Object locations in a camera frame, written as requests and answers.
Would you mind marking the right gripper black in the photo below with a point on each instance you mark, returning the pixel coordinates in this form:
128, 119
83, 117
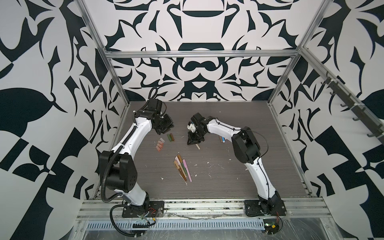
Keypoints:
191, 139

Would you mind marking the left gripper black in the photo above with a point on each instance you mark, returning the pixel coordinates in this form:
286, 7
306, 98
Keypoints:
169, 125

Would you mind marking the gold cap green pen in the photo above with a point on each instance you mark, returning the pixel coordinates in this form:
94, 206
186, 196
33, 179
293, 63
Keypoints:
182, 166

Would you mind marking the pale pink cap tan pen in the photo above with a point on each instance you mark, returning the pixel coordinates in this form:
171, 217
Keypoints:
176, 159

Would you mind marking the tan cap brown pen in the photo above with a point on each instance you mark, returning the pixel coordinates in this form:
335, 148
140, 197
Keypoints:
180, 171

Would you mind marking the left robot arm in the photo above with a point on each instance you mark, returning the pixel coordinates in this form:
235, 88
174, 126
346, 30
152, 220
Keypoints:
118, 174

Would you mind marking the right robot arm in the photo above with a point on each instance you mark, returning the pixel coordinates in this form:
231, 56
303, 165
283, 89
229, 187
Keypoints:
247, 150

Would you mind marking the small circuit board right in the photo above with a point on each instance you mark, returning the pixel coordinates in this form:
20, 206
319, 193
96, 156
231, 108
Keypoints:
272, 226

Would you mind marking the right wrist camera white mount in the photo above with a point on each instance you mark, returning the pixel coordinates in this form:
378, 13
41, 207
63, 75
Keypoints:
191, 127

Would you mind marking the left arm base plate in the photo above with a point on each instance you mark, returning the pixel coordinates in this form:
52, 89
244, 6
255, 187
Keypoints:
143, 209

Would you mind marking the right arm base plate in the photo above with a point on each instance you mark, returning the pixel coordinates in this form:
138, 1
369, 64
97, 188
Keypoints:
256, 208

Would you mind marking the aluminium front rail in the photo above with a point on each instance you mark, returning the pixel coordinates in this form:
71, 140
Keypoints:
208, 208

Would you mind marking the white slotted cable duct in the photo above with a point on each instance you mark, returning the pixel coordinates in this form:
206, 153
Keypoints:
211, 224

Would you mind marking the wall hook rail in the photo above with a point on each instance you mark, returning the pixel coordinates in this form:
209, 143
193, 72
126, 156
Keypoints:
350, 102

